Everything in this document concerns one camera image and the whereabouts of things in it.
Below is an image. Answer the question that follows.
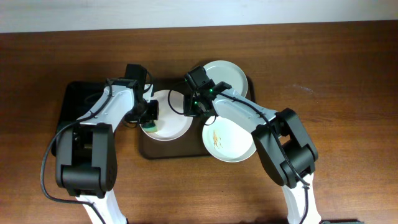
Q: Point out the green yellow sponge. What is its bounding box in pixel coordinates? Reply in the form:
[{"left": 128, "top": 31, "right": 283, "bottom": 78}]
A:
[{"left": 141, "top": 120, "right": 158, "bottom": 133}]

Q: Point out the pink plate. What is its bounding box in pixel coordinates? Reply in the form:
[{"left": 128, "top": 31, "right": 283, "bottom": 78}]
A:
[{"left": 141, "top": 90, "right": 193, "bottom": 141}]

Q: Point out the white cream plate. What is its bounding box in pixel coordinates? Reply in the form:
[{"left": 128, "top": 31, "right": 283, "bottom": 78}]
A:
[{"left": 202, "top": 116, "right": 256, "bottom": 162}]

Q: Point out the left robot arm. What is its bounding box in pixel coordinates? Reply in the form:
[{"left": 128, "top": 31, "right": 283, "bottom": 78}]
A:
[{"left": 55, "top": 78, "right": 152, "bottom": 223}]

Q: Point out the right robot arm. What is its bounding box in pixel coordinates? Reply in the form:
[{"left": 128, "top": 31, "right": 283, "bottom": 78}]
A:
[{"left": 183, "top": 80, "right": 322, "bottom": 223}]

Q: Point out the brown serving tray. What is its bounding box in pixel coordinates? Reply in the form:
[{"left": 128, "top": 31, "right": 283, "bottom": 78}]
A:
[{"left": 138, "top": 78, "right": 256, "bottom": 160}]

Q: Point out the black tray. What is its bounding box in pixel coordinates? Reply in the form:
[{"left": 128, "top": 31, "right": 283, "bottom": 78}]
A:
[{"left": 51, "top": 81, "right": 109, "bottom": 156}]

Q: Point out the light blue-grey plate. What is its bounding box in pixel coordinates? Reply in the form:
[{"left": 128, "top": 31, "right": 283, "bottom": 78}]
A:
[{"left": 204, "top": 60, "right": 249, "bottom": 96}]

